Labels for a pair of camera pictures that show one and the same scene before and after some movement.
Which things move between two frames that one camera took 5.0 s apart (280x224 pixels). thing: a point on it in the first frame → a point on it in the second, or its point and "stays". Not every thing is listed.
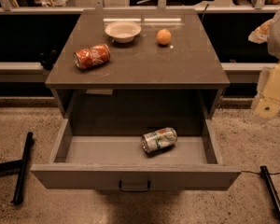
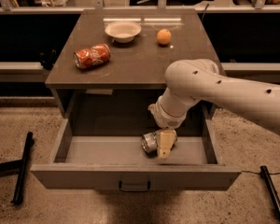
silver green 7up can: (160, 140) stays
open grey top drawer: (106, 154) stays
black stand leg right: (273, 194) stays
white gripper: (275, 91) → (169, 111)
